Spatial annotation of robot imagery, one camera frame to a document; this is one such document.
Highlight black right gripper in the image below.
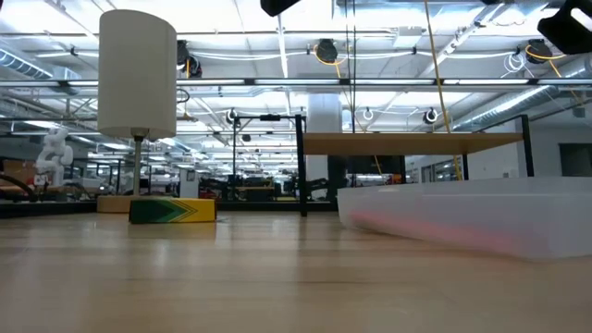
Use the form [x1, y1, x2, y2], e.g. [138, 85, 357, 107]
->
[536, 0, 592, 56]

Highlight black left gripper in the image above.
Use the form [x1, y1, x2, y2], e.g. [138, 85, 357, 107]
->
[259, 0, 302, 19]

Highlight clear pencil case purple lid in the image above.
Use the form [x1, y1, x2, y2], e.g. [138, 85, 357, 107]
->
[336, 176, 592, 264]

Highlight yellow green crayon box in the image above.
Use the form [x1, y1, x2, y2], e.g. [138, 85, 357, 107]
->
[128, 197, 217, 226]

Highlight white shade table lamp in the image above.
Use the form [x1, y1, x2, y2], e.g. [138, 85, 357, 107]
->
[95, 8, 179, 215]

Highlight wooden shelf riser black legs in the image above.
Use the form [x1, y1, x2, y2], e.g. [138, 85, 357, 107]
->
[294, 114, 537, 218]

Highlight brown cardboard box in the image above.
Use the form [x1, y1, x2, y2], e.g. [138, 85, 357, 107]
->
[2, 160, 37, 186]

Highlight black background rig frame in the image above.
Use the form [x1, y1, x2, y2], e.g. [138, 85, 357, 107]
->
[232, 114, 298, 204]

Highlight yellow hanging cable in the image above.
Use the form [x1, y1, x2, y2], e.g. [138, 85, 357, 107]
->
[422, 0, 464, 182]

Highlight black table frame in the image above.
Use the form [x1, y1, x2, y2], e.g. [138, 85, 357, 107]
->
[0, 200, 339, 218]

